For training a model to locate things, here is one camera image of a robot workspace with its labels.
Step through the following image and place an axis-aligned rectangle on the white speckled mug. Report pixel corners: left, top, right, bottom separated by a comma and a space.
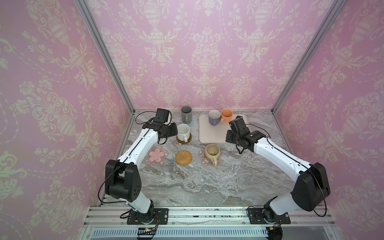
177, 124, 191, 142

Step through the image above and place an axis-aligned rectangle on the orange ceramic mug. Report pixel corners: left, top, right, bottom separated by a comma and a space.
221, 109, 233, 125

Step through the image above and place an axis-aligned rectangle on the grey ceramic mug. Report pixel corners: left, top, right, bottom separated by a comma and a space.
181, 106, 193, 123

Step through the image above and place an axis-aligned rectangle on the pink flower coaster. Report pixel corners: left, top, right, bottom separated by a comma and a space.
145, 147, 169, 166
199, 150, 222, 167

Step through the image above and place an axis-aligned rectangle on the beige glazed round mug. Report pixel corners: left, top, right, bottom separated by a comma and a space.
204, 144, 221, 167

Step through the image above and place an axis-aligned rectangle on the brown round wooden coaster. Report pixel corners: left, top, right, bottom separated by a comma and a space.
176, 135, 193, 145

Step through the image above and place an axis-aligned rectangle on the purple ceramic mug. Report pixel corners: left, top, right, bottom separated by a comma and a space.
209, 110, 221, 126

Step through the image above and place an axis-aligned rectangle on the woven rattan round coaster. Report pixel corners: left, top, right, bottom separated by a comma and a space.
175, 150, 193, 166

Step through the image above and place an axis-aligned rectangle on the blue woven round coaster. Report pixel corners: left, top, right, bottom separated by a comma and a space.
180, 120, 195, 126

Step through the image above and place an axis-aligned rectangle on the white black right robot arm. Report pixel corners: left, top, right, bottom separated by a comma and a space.
226, 130, 331, 224

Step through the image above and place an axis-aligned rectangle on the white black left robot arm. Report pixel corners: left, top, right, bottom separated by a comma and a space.
104, 121, 178, 224

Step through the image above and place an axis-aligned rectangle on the cream rectangular tray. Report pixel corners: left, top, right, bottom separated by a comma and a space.
198, 113, 250, 145

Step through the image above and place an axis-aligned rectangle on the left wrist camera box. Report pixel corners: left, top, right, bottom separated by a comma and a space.
154, 108, 171, 124

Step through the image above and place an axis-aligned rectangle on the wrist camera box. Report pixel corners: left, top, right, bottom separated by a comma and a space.
229, 116, 250, 135
154, 108, 171, 124

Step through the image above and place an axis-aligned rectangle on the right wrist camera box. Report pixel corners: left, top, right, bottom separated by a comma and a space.
229, 116, 250, 135

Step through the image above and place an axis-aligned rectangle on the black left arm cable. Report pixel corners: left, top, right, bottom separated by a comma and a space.
134, 110, 157, 125

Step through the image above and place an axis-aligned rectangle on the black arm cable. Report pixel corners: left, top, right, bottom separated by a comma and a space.
247, 123, 272, 139
134, 110, 157, 125

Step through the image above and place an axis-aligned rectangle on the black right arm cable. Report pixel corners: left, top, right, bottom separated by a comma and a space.
247, 123, 272, 139

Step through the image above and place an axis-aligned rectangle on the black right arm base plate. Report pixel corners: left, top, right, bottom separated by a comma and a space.
246, 206, 291, 225

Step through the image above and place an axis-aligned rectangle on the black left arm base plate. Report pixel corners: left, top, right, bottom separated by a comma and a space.
127, 208, 169, 225

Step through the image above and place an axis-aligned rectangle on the aluminium front rail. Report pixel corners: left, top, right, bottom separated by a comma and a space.
84, 206, 336, 227

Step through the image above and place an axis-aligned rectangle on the white perforated cable duct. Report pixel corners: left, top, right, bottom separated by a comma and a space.
88, 226, 268, 240

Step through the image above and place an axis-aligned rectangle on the left aluminium corner post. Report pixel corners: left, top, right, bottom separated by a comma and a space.
74, 0, 135, 115

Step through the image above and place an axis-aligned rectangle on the aluminium corner post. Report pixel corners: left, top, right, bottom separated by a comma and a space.
271, 0, 347, 116
74, 0, 135, 115

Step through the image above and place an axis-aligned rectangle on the right aluminium corner post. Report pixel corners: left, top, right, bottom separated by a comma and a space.
271, 0, 347, 116

